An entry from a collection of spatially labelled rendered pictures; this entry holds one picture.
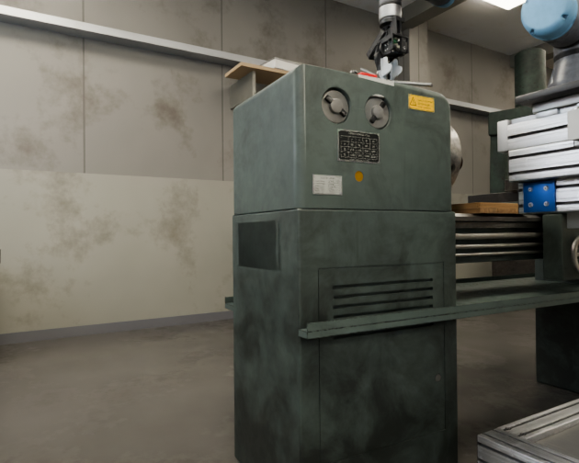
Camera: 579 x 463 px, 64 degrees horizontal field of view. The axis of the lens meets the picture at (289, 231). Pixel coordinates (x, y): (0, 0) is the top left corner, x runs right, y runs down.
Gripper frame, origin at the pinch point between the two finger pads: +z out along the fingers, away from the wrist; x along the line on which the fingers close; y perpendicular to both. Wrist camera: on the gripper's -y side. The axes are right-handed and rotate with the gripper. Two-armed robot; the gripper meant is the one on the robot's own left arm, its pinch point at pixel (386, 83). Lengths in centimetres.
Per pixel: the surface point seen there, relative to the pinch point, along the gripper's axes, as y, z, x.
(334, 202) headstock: 15, 42, -31
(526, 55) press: -229, -160, 413
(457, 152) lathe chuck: 4.3, 21.6, 29.5
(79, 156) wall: -284, -10, -73
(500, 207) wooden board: 7, 41, 50
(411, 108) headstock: 14.5, 12.3, -2.4
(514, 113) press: -241, -93, 408
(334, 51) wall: -296, -145, 182
